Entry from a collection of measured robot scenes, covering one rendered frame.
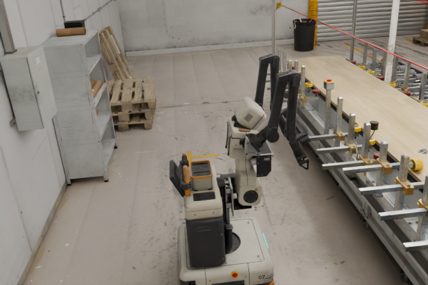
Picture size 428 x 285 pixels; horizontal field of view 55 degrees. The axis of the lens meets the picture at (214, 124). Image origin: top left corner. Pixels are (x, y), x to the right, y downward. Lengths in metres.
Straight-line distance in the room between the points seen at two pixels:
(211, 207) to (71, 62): 2.29
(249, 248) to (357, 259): 0.91
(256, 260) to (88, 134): 2.35
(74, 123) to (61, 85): 0.42
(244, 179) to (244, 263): 0.60
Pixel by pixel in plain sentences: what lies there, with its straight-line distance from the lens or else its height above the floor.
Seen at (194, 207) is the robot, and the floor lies 0.79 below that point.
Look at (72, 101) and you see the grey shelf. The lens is 4.43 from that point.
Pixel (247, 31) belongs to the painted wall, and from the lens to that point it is 10.76.
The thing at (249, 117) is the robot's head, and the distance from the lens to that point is 2.61.
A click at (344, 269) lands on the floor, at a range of 3.47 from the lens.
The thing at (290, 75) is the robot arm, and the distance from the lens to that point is 2.42.
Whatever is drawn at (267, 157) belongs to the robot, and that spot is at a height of 1.03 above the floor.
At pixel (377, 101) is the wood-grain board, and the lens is 4.19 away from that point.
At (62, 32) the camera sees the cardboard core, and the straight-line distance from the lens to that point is 4.81.
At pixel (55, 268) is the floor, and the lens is 3.75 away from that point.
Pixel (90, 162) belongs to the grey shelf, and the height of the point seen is 0.26.
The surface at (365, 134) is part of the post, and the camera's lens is 3.05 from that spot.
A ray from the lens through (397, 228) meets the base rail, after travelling 2.78.
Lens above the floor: 2.28
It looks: 23 degrees down
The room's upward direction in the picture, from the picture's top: 4 degrees counter-clockwise
